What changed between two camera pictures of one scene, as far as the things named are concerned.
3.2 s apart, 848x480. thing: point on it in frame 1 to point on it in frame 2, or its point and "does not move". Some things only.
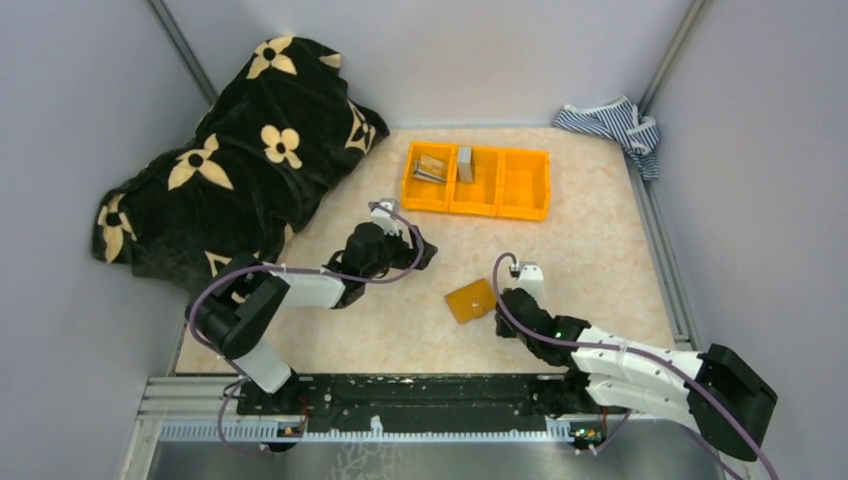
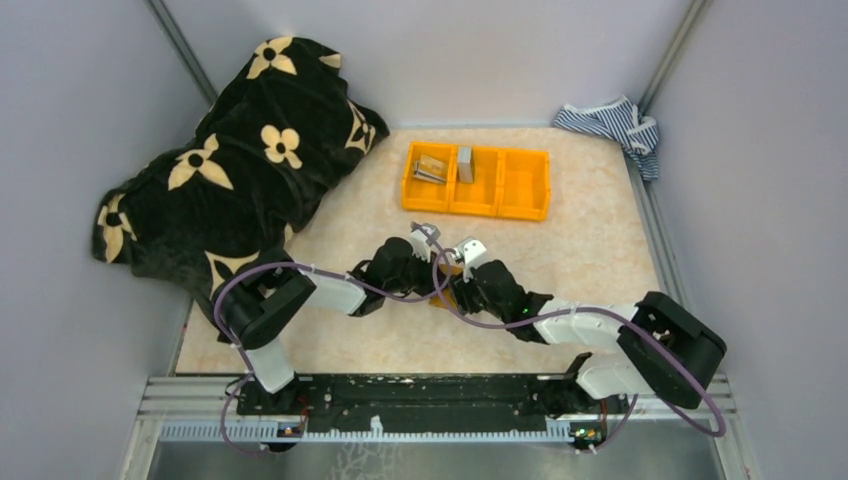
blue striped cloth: (619, 119) does not move
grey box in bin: (465, 164) does not move
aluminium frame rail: (208, 410) does not move
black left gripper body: (404, 245) to (428, 277)
